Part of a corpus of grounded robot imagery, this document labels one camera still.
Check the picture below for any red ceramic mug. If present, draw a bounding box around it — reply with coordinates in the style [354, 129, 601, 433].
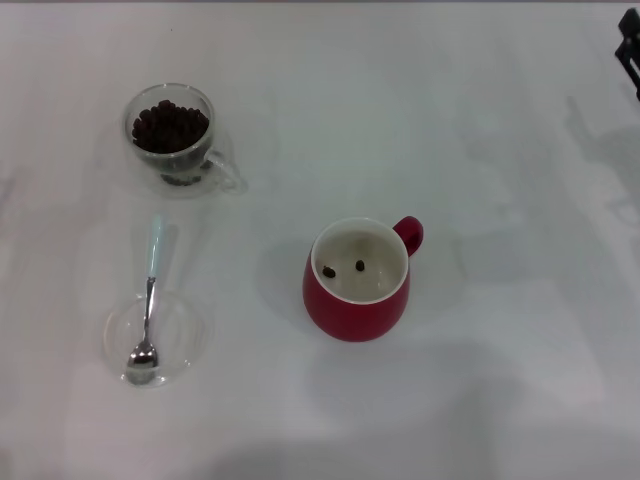
[301, 215, 425, 344]

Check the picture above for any dark coffee beans pile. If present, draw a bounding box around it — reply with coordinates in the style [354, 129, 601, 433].
[131, 99, 211, 187]

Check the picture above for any clear glass dish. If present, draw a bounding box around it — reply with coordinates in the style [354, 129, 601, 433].
[103, 289, 214, 390]

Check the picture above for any clear double-wall glass cup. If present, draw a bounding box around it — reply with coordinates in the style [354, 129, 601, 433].
[123, 83, 247, 199]

